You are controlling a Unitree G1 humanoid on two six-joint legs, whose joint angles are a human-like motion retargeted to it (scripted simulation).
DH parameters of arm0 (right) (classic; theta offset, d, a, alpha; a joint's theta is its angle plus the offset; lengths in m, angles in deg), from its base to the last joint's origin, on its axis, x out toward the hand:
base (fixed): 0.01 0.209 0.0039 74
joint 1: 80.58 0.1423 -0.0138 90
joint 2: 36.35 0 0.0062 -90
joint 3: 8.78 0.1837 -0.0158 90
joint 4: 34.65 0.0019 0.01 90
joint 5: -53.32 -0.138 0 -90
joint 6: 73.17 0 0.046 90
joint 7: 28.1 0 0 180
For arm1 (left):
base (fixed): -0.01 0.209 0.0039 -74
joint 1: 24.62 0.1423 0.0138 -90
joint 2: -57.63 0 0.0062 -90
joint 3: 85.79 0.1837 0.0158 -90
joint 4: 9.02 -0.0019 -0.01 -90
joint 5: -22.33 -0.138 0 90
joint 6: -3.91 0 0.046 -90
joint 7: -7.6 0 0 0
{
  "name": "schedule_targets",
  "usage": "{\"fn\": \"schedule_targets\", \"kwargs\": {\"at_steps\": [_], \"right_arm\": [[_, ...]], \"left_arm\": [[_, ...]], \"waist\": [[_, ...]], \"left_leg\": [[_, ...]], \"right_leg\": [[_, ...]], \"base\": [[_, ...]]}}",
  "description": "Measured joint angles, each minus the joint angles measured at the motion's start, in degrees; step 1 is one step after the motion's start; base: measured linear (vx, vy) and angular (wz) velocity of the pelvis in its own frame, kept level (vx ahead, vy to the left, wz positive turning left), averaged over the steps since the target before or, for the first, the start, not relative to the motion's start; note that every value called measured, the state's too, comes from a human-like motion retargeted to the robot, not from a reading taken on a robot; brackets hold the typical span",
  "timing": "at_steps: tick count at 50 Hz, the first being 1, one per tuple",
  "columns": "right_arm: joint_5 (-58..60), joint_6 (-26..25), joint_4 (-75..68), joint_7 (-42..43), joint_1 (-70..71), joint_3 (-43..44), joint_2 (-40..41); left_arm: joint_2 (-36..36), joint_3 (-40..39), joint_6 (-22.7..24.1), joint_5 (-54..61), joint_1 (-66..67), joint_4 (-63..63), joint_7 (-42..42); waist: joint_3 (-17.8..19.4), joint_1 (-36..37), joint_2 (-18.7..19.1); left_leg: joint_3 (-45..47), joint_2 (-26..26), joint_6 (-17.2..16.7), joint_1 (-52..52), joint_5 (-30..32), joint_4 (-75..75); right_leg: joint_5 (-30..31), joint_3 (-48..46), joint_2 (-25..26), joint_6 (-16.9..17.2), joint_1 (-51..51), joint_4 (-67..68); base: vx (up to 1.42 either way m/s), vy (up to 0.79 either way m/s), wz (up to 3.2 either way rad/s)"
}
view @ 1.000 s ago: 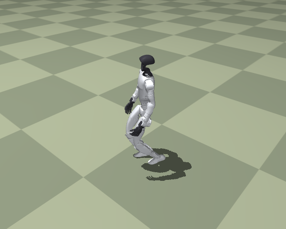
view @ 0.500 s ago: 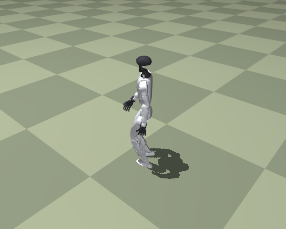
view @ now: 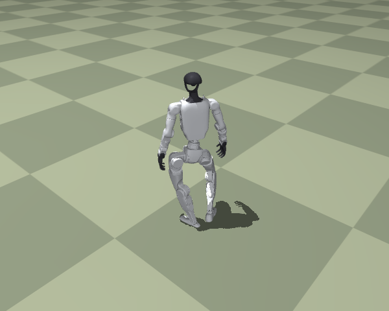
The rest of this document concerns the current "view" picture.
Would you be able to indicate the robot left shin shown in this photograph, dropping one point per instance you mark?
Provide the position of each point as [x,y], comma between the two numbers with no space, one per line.
[187,205]

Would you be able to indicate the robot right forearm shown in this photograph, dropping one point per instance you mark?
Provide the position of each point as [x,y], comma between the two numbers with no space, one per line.
[222,136]

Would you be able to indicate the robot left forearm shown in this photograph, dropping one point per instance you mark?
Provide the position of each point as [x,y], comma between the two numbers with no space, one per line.
[164,144]

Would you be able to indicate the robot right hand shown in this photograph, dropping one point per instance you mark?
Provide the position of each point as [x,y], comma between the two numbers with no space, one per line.
[223,149]

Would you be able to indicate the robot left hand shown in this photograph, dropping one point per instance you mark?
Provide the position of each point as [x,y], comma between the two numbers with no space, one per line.
[160,158]

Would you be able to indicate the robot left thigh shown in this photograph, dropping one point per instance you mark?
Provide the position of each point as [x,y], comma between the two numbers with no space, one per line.
[176,160]

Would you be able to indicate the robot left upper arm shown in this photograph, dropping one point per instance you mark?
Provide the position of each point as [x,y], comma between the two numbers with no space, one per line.
[173,110]

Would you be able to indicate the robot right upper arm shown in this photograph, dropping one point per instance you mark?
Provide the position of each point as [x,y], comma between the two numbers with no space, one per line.
[217,114]

